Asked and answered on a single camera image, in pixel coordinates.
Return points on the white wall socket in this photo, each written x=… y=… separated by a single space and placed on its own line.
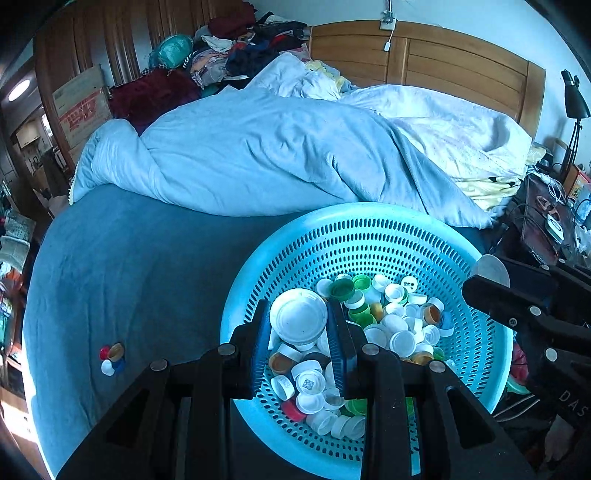
x=388 y=21

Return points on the grey white plastic cap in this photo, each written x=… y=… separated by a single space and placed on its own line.
x=491 y=270

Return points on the pile of mixed bottle caps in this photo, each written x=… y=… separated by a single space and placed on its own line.
x=401 y=341

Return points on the teal plastic bag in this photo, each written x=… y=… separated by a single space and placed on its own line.
x=174 y=51

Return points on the gold plastic bottle cap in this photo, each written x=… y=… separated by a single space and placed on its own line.
x=117 y=351

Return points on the teal perforated plastic basket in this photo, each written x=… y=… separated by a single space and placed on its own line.
x=351 y=240

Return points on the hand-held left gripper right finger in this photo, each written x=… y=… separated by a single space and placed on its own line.
x=340 y=350

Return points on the black desk lamp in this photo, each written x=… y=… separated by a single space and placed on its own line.
x=575 y=101

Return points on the red plastic bottle cap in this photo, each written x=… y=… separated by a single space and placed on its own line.
x=104 y=353

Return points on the white plastic bottle cap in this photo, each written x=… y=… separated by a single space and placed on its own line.
x=108 y=368

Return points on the pile of colourful bags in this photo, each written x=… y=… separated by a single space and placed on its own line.
x=14 y=240

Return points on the blue plastic bottle cap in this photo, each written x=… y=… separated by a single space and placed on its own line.
x=121 y=366

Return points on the dark red blanket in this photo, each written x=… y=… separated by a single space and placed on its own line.
x=152 y=97

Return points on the white charger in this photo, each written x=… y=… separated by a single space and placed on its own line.
x=555 y=229

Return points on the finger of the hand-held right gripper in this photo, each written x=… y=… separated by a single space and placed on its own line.
x=503 y=304
x=554 y=281

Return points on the person's right hand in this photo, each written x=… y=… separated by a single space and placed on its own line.
x=562 y=441

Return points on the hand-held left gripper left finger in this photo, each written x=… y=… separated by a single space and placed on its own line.
x=261 y=341

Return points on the pale yellow printed sheet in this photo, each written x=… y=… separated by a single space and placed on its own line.
x=489 y=184

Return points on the dark cluttered nightstand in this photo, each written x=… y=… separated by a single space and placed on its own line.
x=531 y=226

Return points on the large white plastic lid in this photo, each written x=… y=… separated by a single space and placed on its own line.
x=298 y=316

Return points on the cardboard box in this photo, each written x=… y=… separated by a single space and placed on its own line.
x=81 y=106

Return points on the round ceiling light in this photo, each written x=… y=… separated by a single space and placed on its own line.
x=19 y=90

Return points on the white quilt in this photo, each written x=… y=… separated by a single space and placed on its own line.
x=438 y=124

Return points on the light blue duvet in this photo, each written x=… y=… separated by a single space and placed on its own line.
x=254 y=152

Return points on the wooden headboard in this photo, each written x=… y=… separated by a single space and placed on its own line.
x=461 y=60

